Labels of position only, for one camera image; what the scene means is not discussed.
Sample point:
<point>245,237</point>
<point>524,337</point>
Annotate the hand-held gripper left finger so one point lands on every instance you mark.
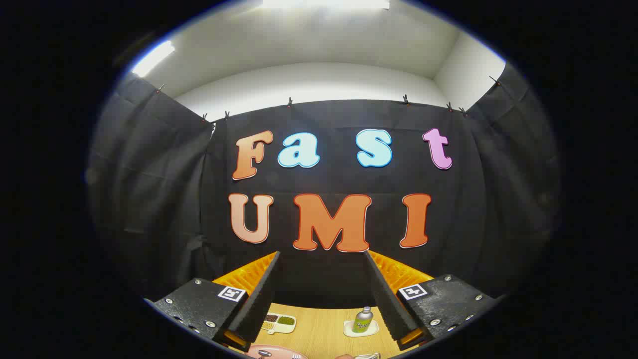
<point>259,299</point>

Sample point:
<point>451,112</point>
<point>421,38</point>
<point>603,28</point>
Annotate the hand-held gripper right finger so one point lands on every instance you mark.
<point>386,299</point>

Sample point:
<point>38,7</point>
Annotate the pile of dark beans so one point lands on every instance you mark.
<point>271,318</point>

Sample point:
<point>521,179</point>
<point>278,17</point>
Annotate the pile of yellow beans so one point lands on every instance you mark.
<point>267,326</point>

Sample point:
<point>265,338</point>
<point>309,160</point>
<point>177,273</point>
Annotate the silver green soda bottle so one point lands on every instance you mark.
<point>363,321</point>

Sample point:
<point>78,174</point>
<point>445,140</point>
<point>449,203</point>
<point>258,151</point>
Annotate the pile of green beans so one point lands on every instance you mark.
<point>285,320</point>

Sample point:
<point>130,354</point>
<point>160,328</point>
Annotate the white divided dish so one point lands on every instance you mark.
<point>289,328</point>

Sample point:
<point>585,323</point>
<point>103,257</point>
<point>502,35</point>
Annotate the white square coaster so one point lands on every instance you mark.
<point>349,331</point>

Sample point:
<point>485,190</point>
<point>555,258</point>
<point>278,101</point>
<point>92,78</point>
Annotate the pink round plate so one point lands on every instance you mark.
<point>279,352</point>

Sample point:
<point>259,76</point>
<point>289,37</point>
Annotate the row of backdrop clips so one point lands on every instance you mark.
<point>289,103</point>

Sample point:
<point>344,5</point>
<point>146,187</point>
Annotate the ceiling light panel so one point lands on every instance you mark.
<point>153,58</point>
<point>324,3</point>

